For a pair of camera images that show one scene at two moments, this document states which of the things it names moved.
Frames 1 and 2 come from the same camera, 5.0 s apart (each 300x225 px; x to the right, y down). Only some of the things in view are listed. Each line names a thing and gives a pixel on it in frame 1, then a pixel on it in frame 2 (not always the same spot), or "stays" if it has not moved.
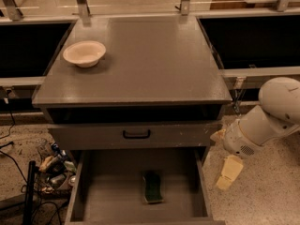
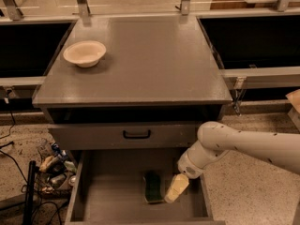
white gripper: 236,140 to 188,165
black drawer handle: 137,136 stays
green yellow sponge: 152,187 stays
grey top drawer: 139,135 stays
